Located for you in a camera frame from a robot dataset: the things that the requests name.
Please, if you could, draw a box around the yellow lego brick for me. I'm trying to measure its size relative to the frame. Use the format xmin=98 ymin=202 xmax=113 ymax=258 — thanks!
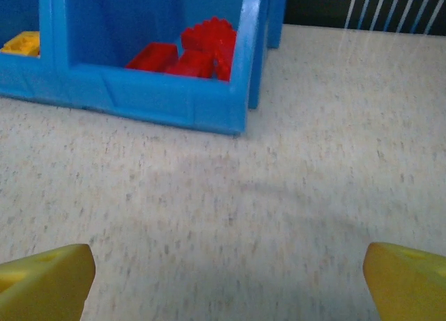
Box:
xmin=0 ymin=31 xmax=41 ymax=57

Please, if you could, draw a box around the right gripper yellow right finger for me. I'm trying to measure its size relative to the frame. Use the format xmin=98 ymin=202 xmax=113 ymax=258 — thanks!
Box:
xmin=363 ymin=242 xmax=446 ymax=321

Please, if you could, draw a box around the red lego brick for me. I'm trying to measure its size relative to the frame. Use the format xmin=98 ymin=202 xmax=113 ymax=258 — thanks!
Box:
xmin=163 ymin=51 xmax=215 ymax=79
xmin=125 ymin=42 xmax=178 ymax=73
xmin=180 ymin=16 xmax=238 ymax=81

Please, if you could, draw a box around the blue three-compartment bin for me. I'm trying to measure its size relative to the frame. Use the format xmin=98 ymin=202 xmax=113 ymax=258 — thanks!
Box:
xmin=0 ymin=0 xmax=289 ymax=137

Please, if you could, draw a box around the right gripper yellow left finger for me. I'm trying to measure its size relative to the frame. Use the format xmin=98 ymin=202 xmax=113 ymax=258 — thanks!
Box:
xmin=0 ymin=243 xmax=95 ymax=321

